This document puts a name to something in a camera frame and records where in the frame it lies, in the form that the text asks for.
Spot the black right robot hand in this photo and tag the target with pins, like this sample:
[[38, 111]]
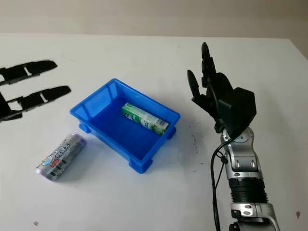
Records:
[[222, 83]]

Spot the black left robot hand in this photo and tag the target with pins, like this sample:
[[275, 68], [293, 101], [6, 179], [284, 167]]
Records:
[[31, 68]]

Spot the green gum box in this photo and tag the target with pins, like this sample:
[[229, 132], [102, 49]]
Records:
[[144, 119]]

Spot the purple-capped clear candy canister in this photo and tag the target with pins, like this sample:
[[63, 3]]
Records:
[[61, 155]]

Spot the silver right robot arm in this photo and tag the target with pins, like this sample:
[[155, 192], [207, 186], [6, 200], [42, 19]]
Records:
[[245, 166]]

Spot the blue plastic tray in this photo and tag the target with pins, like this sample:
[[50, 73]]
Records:
[[134, 146]]

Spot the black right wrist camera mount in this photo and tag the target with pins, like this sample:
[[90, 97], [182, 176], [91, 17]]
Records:
[[240, 110]]

